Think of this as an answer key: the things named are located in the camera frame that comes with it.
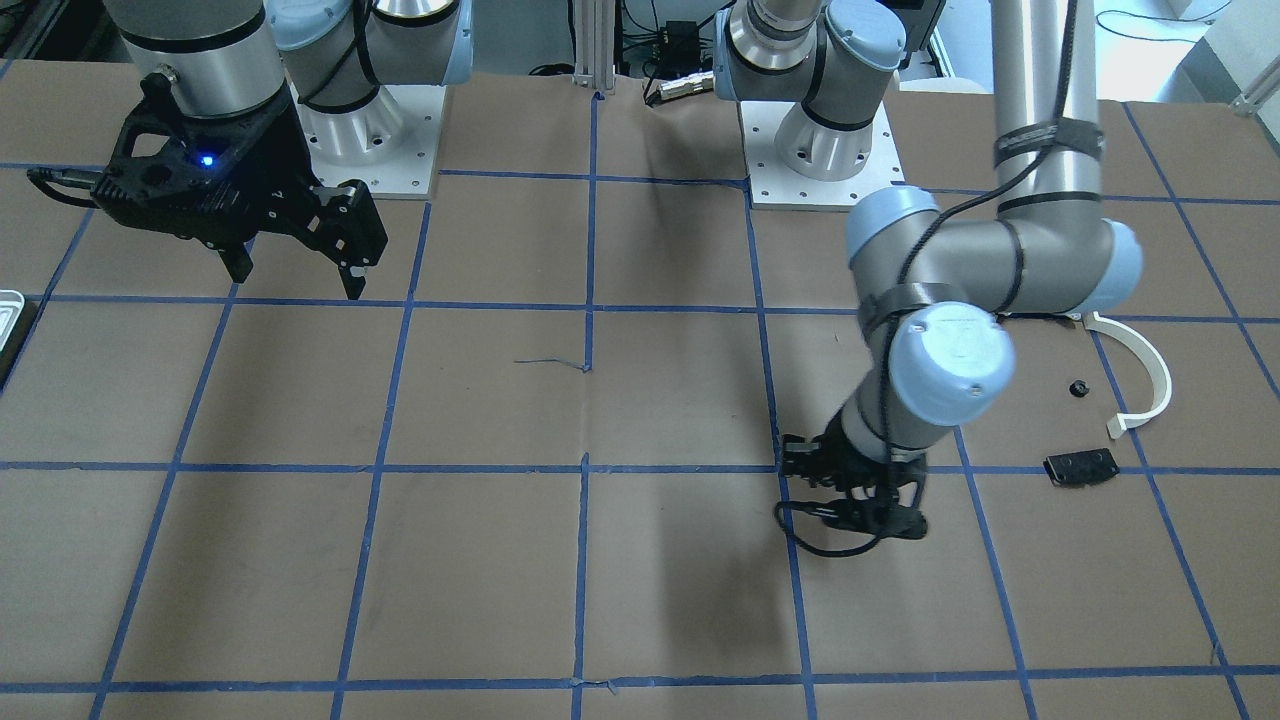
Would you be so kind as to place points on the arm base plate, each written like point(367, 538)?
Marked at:
point(795, 164)
point(390, 144)

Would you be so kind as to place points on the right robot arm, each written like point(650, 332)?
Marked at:
point(228, 56)

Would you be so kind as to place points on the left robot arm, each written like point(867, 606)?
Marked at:
point(931, 282)

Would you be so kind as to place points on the aluminium frame post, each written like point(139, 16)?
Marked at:
point(594, 30)

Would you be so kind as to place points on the silver metal tray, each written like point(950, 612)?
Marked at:
point(13, 308)

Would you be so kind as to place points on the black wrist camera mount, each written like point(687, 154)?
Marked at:
point(881, 516)

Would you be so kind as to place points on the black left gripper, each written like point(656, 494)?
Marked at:
point(846, 463)

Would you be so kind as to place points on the small black plastic plate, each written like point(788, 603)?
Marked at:
point(1080, 469)

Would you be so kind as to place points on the white curved plastic arc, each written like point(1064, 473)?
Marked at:
point(1147, 355)

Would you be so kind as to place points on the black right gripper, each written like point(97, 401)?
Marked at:
point(277, 143)

